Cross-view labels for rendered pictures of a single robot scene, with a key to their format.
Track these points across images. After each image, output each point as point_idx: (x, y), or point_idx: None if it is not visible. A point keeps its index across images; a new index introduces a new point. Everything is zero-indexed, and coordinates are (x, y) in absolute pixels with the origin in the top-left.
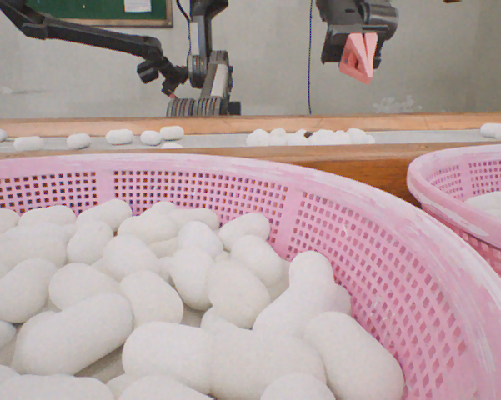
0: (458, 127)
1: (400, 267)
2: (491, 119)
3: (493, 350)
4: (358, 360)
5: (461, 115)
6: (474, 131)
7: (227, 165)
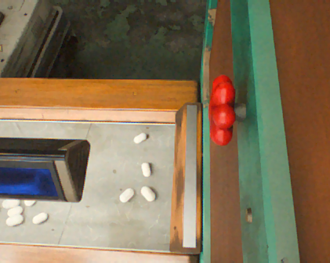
0: None
1: None
2: (20, 111)
3: None
4: None
5: (1, 106)
6: (2, 124)
7: None
